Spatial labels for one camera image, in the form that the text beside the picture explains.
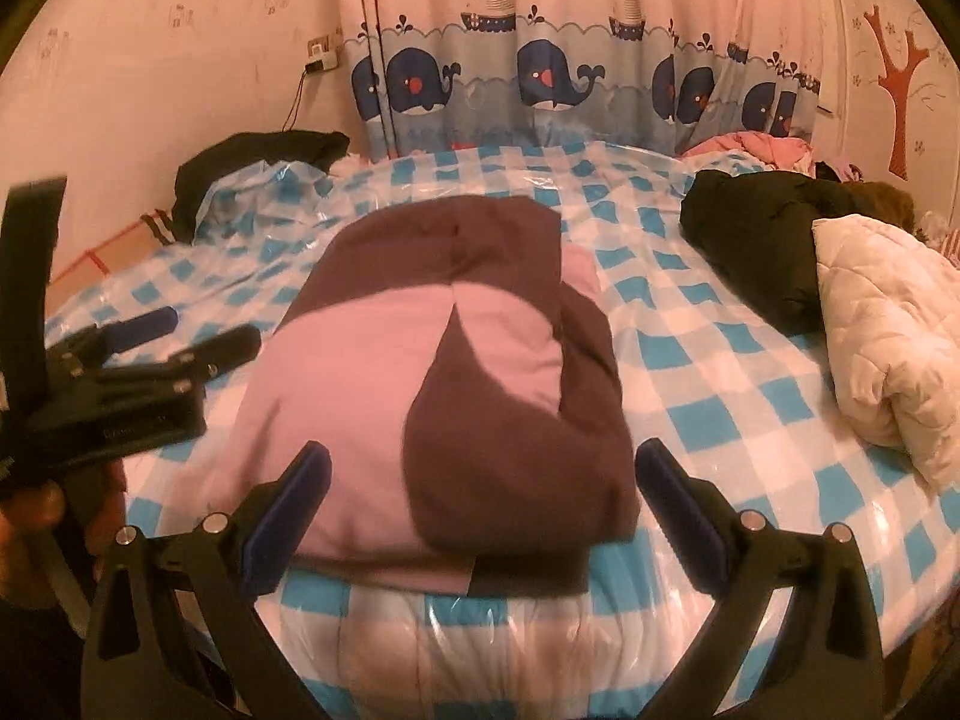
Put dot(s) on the pink clothes pile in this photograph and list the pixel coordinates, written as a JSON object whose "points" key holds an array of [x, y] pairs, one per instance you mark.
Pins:
{"points": [[781, 153]]}

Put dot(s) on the white wardrobe with tree decal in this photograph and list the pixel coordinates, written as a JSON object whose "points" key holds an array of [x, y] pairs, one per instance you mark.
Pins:
{"points": [[899, 101]]}

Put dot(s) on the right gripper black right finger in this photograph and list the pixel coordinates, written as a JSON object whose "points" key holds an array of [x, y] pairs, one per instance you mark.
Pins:
{"points": [[793, 631]]}

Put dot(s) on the whale print curtain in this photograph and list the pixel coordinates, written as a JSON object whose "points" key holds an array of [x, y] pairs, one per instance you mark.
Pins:
{"points": [[665, 75]]}

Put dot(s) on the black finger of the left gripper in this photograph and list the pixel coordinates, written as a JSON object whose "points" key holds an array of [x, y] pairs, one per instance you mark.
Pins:
{"points": [[214, 357], [92, 346]]}

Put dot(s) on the black jacket on bed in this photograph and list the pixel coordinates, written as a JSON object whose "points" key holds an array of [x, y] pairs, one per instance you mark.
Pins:
{"points": [[755, 230]]}

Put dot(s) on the blue white checkered plastic cover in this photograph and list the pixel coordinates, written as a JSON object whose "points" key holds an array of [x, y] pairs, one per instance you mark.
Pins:
{"points": [[736, 402]]}

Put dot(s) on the black garment by wall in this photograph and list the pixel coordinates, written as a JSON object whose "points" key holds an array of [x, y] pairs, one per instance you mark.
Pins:
{"points": [[197, 175]]}

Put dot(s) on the white wall socket with charger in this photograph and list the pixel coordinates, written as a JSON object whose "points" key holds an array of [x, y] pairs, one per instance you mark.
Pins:
{"points": [[322, 54]]}

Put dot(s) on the person's left hand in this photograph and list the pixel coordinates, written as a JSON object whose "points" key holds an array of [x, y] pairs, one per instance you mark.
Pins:
{"points": [[33, 511]]}

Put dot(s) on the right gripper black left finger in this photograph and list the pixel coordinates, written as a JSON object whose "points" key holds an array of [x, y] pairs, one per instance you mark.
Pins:
{"points": [[174, 631]]}

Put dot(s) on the pink and brown jacket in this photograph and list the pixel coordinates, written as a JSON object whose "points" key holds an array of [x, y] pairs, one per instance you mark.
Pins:
{"points": [[454, 359]]}

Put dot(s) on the white quilted jacket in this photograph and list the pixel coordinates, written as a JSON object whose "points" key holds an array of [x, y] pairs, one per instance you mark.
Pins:
{"points": [[890, 312]]}

